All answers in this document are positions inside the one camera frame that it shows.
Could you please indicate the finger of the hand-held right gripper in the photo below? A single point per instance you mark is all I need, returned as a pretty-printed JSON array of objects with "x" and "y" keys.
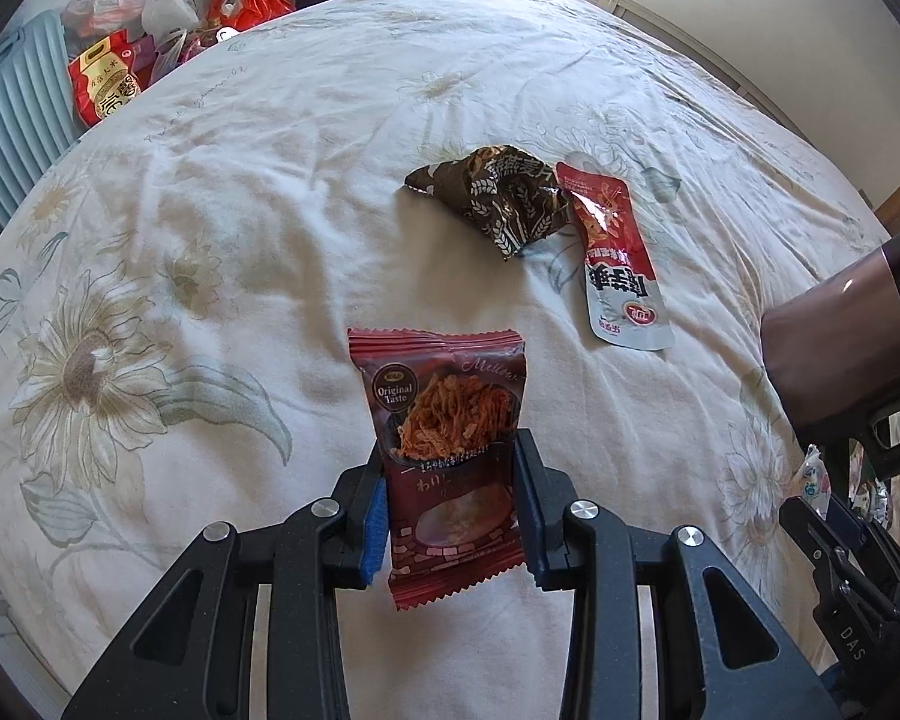
[{"x": 810, "y": 529}]

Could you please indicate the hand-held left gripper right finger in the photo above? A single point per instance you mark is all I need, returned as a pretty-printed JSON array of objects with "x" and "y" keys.
[{"x": 532, "y": 510}]

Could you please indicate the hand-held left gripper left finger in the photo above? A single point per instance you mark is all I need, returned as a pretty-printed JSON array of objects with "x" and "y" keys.
[{"x": 375, "y": 540}]

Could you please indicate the small white candy packet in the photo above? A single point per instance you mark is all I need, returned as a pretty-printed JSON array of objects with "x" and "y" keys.
[{"x": 810, "y": 480}]

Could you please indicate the dark red noodle snack packet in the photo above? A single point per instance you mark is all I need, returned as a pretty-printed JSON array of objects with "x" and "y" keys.
[{"x": 450, "y": 405}]

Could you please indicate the red and white snack pouch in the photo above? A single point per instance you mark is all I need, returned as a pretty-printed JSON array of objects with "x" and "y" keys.
[{"x": 615, "y": 270}]

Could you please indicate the brown wheat-print snack packet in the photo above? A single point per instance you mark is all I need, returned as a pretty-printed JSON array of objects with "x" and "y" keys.
[{"x": 495, "y": 195}]

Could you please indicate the brown and black electric kettle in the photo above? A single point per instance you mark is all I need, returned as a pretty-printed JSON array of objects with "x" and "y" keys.
[{"x": 832, "y": 345}]

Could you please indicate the red and yellow rice bag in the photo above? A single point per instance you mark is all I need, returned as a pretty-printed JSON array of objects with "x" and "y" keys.
[{"x": 105, "y": 82}]

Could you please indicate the red plastic bag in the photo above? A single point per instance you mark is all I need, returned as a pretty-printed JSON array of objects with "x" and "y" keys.
[{"x": 251, "y": 0}]

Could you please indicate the light blue suitcase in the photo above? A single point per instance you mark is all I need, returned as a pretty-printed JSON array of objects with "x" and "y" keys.
[{"x": 11, "y": 112}]

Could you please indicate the clear pink plastic bag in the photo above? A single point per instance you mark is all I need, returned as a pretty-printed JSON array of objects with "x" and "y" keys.
[{"x": 97, "y": 11}]

